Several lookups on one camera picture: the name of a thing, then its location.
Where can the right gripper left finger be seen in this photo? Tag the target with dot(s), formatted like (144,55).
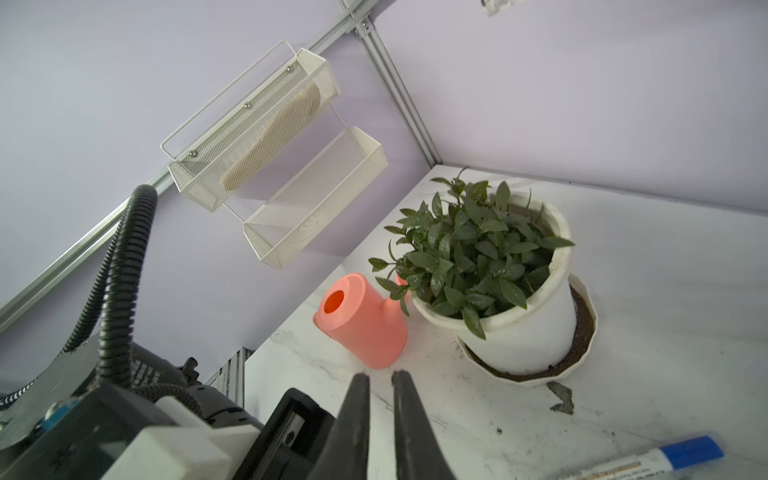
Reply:
(346,451)

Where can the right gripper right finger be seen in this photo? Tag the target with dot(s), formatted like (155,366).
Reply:
(417,452)

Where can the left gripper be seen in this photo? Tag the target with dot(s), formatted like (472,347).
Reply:
(291,442)

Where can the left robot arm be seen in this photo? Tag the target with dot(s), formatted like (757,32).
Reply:
(78,372)

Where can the pink watering can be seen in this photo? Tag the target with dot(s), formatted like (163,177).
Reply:
(369,326)

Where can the potted green plant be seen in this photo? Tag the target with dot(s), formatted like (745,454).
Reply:
(490,265)

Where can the upper white mesh shelf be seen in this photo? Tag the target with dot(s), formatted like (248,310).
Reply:
(225,128)

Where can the white mesh shelf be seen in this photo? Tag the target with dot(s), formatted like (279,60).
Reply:
(294,216)
(225,128)

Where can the lower white mesh shelf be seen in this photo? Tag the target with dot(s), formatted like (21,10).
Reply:
(294,216)

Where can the beige glove in shelf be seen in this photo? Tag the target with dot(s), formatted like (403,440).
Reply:
(285,125)

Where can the white wire wall basket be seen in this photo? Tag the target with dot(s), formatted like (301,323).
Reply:
(494,7)

